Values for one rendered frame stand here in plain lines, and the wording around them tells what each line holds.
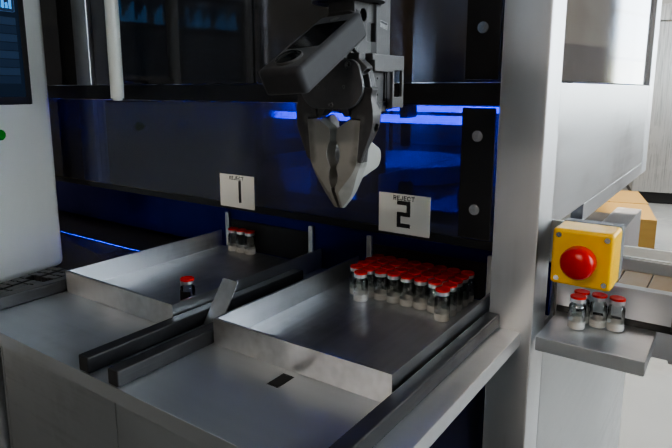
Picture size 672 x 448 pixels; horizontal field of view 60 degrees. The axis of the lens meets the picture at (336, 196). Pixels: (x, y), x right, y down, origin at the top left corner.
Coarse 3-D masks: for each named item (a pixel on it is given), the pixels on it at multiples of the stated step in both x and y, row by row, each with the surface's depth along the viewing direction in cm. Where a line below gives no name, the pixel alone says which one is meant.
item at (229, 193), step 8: (224, 176) 106; (232, 176) 104; (240, 176) 103; (248, 176) 102; (224, 184) 106; (232, 184) 105; (248, 184) 102; (224, 192) 106; (232, 192) 105; (248, 192) 103; (224, 200) 107; (232, 200) 105; (248, 200) 103; (248, 208) 103
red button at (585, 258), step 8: (568, 248) 70; (576, 248) 69; (584, 248) 69; (568, 256) 69; (576, 256) 69; (584, 256) 68; (592, 256) 69; (560, 264) 70; (568, 264) 69; (576, 264) 69; (584, 264) 68; (592, 264) 68; (568, 272) 70; (576, 272) 69; (584, 272) 68; (592, 272) 69
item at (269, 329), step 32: (288, 288) 85; (320, 288) 92; (224, 320) 73; (256, 320) 80; (288, 320) 81; (320, 320) 81; (352, 320) 81; (384, 320) 81; (416, 320) 81; (256, 352) 70; (288, 352) 67; (320, 352) 64; (352, 352) 71; (384, 352) 71; (416, 352) 64; (352, 384) 62; (384, 384) 60
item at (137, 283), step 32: (128, 256) 102; (160, 256) 108; (192, 256) 112; (224, 256) 112; (256, 256) 112; (320, 256) 105; (96, 288) 88; (128, 288) 94; (160, 288) 94; (160, 320) 80
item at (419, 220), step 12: (384, 192) 87; (384, 204) 87; (396, 204) 86; (420, 204) 83; (384, 216) 87; (396, 216) 86; (420, 216) 84; (384, 228) 88; (396, 228) 86; (420, 228) 84
